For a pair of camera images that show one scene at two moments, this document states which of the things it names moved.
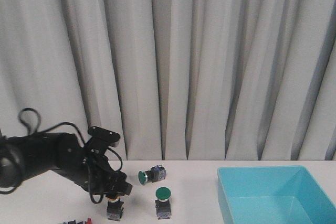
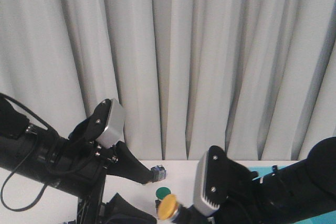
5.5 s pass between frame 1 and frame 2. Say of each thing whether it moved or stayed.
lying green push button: stayed
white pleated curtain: stayed
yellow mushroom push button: moved
